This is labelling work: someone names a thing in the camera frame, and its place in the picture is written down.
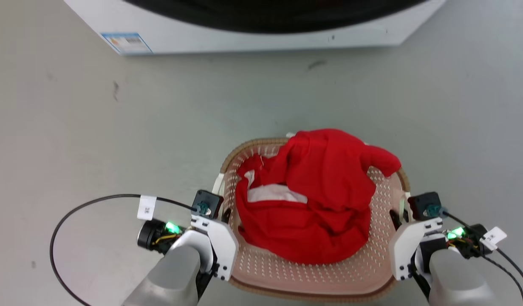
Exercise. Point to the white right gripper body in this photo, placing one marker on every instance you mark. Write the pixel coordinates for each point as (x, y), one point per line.
(408, 248)

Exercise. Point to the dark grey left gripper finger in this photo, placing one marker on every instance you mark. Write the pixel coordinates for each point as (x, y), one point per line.
(227, 216)

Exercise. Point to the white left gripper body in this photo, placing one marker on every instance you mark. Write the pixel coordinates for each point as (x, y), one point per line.
(221, 246)

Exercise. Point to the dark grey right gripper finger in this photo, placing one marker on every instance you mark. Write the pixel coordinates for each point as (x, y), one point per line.
(396, 220)

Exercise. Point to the pink perforated plastic laundry basket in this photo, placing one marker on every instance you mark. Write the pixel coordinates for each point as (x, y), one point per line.
(312, 276)

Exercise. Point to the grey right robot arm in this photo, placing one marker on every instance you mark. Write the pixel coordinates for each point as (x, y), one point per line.
(456, 276)

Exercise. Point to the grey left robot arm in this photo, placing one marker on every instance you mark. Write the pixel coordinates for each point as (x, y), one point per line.
(176, 276)

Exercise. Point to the white cloth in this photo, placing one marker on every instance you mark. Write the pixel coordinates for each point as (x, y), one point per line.
(274, 193)

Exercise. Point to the red garment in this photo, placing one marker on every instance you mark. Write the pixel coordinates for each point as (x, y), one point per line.
(325, 204)

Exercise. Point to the white washing machine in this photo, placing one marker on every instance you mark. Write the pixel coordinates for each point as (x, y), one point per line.
(185, 36)

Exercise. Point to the blue white energy label sticker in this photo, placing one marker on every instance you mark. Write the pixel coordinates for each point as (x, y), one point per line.
(126, 43)

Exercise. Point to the black washing machine door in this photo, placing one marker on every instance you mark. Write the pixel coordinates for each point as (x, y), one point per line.
(278, 17)

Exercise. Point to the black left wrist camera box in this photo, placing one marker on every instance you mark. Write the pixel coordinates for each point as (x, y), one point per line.
(208, 203)

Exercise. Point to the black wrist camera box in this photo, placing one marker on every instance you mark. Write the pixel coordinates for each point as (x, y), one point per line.
(208, 203)
(425, 205)

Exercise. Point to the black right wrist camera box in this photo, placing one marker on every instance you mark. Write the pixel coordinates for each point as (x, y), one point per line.
(425, 205)

